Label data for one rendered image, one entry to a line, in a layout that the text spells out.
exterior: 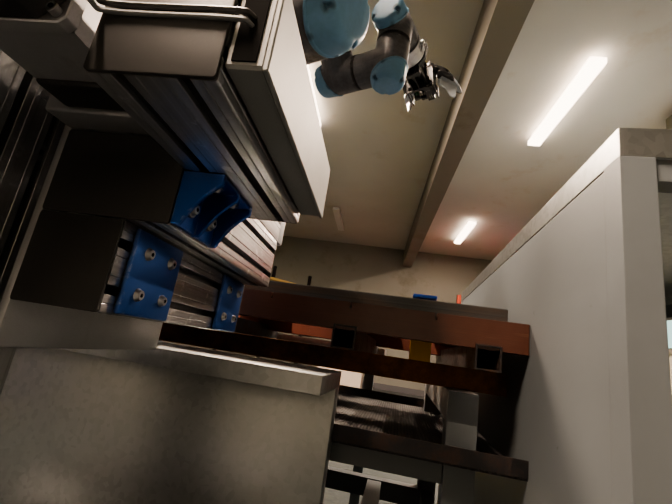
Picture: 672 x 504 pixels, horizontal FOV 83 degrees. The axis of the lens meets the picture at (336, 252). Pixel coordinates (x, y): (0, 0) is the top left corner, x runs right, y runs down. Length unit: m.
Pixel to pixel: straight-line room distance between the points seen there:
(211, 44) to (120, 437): 0.84
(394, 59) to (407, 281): 8.25
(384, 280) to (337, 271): 1.13
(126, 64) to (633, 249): 0.54
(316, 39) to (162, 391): 0.73
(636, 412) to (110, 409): 0.91
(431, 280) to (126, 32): 8.88
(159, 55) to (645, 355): 0.54
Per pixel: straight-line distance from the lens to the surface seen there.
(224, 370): 0.68
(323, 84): 0.96
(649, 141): 0.63
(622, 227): 0.57
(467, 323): 0.83
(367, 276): 8.98
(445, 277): 9.14
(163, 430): 0.92
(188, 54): 0.28
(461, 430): 0.88
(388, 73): 0.87
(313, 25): 0.61
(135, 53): 0.30
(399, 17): 0.95
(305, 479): 0.83
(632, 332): 0.54
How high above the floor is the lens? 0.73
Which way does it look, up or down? 14 degrees up
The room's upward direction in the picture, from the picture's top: 9 degrees clockwise
